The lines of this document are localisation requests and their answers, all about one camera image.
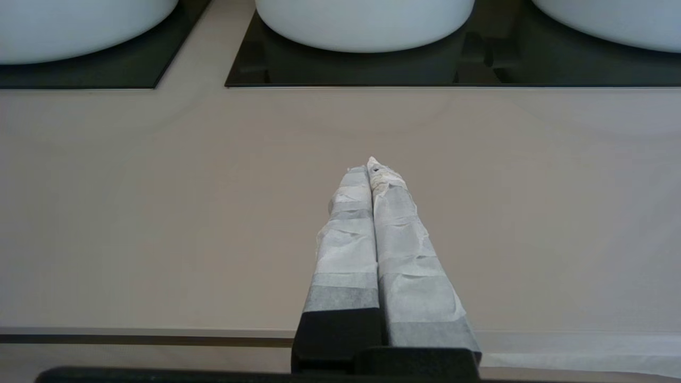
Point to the black glass cooktop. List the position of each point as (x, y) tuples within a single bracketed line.
[(133, 72), (372, 69)]

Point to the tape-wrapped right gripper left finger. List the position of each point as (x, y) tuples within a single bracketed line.
[(346, 266)]

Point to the white pot steel interior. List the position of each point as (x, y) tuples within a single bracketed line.
[(367, 24), (622, 21), (69, 26)]

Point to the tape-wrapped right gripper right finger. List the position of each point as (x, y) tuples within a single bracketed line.
[(412, 276)]

